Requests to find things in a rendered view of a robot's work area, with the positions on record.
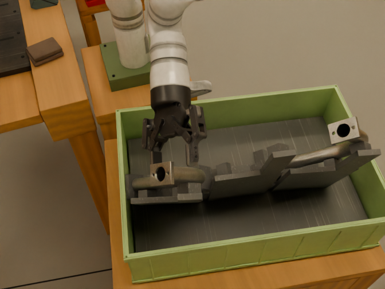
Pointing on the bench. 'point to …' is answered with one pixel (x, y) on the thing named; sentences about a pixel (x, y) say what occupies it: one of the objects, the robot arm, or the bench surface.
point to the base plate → (12, 40)
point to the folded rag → (44, 51)
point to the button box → (42, 3)
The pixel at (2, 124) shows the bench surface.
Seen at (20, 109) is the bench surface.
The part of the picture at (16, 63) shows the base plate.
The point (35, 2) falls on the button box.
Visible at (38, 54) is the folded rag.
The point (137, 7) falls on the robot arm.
